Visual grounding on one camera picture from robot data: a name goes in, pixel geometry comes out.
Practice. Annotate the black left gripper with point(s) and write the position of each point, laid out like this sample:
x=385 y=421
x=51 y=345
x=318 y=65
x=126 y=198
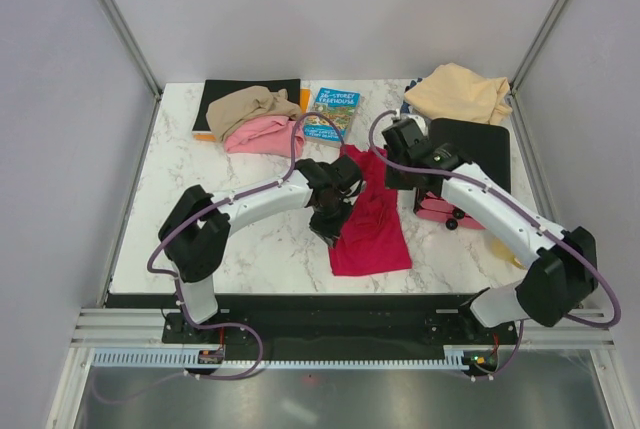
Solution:
x=331 y=233

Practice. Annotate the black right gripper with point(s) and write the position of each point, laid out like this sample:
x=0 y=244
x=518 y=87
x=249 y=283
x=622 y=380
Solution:
x=395 y=183

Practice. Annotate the magenta t shirt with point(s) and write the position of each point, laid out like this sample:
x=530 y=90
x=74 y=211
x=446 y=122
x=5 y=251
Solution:
x=372 y=241

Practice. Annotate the blue illustrated paperback book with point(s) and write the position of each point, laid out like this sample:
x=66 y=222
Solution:
x=333 y=111

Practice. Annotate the black pink drawer organizer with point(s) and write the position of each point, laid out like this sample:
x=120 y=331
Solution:
x=486 y=145

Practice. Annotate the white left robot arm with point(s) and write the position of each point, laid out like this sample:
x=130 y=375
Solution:
x=194 y=236

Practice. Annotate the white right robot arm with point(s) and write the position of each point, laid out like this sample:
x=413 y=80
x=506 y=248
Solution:
x=559 y=263

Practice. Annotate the cream yellow t shirt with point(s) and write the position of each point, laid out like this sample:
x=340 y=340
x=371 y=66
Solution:
x=454 y=92

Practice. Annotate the light pink t shirt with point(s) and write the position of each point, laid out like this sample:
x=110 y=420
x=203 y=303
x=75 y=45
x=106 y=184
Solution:
x=269 y=135

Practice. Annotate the beige t shirt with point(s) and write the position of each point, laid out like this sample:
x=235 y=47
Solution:
x=227 y=114

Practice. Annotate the yellow mug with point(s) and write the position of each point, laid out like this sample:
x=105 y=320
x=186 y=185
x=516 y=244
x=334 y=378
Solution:
x=502 y=252

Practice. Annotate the black notebook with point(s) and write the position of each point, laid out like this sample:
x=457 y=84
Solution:
x=215 y=89

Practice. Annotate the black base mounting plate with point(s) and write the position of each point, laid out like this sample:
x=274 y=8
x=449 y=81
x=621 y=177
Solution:
x=339 y=326

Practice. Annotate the white slotted cable duct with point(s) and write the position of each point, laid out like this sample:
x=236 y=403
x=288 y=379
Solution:
x=197 y=359

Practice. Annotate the right aluminium frame post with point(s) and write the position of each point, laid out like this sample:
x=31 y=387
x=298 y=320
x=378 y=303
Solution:
x=549 y=23

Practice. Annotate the aluminium frame post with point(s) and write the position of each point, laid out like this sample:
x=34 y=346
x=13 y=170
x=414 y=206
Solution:
x=125 y=35
x=549 y=23

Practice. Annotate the left aluminium frame post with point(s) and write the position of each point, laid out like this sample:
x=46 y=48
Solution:
x=125 y=35

